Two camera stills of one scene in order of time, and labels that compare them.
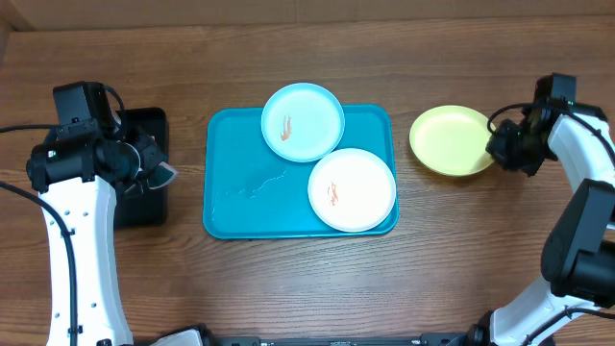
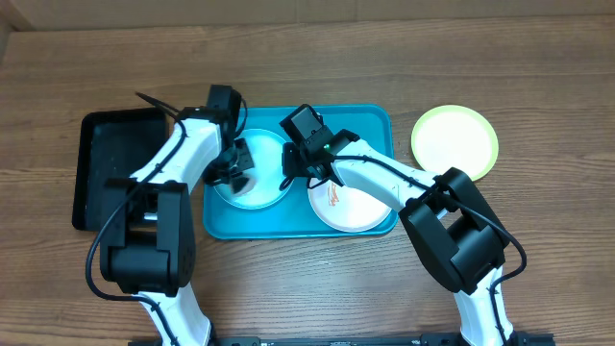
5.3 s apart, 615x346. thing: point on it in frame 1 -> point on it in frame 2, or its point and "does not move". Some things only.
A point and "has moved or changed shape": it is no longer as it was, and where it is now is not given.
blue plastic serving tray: [252, 191] does not move
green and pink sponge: [161, 176] has moved or changed shape
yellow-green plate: [452, 140] does not move
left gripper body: [147, 153] -> [230, 164]
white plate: [352, 190] does not move
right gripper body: [523, 151] -> [300, 161]
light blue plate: [303, 122] -> [262, 190]
